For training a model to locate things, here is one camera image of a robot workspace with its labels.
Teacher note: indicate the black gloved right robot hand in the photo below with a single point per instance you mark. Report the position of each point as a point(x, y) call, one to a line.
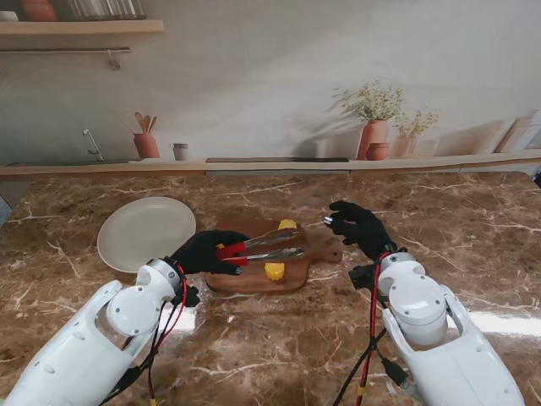
point(363, 228)

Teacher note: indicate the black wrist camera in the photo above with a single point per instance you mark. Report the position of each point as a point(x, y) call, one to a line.
point(361, 277)
point(192, 296)

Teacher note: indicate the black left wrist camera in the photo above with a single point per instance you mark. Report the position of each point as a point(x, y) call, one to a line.
point(192, 296)

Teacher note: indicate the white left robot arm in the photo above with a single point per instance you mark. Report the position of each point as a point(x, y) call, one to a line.
point(63, 359)

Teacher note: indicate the brown wooden cutting board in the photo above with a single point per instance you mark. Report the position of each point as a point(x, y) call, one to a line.
point(253, 281)

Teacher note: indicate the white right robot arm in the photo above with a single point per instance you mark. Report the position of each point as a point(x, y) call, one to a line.
point(444, 363)

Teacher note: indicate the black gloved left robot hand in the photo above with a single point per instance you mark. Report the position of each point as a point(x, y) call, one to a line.
point(198, 254)

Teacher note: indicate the beige round plate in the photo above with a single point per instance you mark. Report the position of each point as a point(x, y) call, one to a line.
point(143, 237)

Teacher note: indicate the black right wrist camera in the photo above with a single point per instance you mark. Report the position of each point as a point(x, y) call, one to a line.
point(361, 277)

